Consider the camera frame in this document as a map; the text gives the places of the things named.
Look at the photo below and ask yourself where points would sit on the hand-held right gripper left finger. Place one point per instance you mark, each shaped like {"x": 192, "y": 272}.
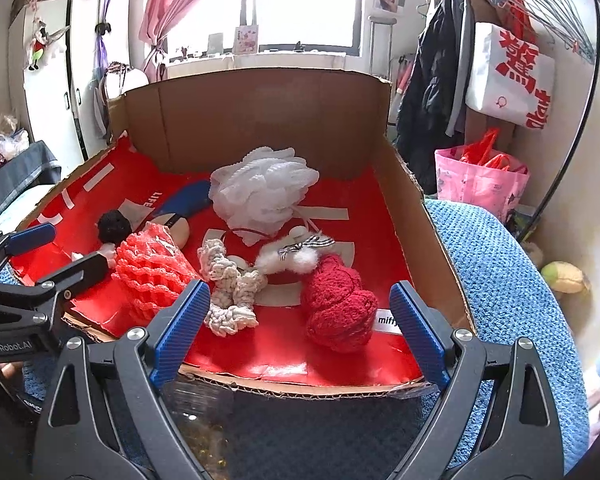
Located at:
{"x": 180, "y": 330}

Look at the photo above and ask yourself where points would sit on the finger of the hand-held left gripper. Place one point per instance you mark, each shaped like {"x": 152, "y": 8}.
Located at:
{"x": 30, "y": 237}
{"x": 80, "y": 272}

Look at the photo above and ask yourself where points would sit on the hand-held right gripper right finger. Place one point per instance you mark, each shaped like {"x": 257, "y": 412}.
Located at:
{"x": 417, "y": 332}

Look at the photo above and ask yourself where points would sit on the black pompom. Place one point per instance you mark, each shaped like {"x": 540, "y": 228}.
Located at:
{"x": 112, "y": 225}

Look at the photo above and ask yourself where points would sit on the beige powder puff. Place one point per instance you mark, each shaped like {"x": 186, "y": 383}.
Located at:
{"x": 177, "y": 232}

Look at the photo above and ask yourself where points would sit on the white mesh bath loofah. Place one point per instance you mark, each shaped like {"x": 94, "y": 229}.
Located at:
{"x": 260, "y": 185}

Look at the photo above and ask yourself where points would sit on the cardboard box with red lining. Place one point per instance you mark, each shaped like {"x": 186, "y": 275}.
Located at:
{"x": 280, "y": 110}

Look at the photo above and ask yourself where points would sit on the person's left hand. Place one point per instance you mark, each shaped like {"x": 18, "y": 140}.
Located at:
{"x": 11, "y": 370}

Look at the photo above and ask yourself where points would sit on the dark cloth-covered side table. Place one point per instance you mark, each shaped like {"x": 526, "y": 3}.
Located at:
{"x": 20, "y": 170}

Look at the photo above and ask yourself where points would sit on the clear glass jar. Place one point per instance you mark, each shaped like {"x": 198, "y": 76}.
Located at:
{"x": 200, "y": 410}

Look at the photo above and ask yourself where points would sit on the white plastic bag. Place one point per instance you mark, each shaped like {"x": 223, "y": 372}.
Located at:
{"x": 12, "y": 142}

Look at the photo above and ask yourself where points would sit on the yellow green plush toy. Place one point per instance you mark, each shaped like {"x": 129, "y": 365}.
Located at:
{"x": 562, "y": 275}

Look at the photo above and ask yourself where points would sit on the pink gift bag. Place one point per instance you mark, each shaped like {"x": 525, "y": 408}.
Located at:
{"x": 470, "y": 185}

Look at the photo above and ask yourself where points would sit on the white wardrobe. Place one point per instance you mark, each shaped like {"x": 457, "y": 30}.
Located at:
{"x": 85, "y": 85}

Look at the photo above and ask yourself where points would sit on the hanging plush toy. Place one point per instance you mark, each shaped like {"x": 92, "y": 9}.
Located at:
{"x": 40, "y": 50}

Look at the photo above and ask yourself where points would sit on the red plastic bag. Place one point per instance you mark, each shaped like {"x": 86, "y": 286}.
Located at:
{"x": 485, "y": 152}

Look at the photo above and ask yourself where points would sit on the purple hanging ribbon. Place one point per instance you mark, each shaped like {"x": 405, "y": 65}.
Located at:
{"x": 101, "y": 45}

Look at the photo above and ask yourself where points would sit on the black jacket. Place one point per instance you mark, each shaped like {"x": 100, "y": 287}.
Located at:
{"x": 430, "y": 90}

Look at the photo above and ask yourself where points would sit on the grey card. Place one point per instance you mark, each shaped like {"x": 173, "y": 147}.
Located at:
{"x": 215, "y": 44}

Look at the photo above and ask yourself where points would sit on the white shopping bag red print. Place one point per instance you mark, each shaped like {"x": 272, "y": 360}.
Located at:
{"x": 505, "y": 75}

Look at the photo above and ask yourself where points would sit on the black clothes rack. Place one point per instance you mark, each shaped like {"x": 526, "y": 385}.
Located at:
{"x": 586, "y": 115}

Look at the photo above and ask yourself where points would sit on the pink curtain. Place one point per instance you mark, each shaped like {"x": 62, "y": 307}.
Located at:
{"x": 180, "y": 5}

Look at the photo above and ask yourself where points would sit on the pink greeting card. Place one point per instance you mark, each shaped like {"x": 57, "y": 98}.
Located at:
{"x": 245, "y": 40}

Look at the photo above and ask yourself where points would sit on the metal crutch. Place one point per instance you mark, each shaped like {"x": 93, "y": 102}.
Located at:
{"x": 372, "y": 45}

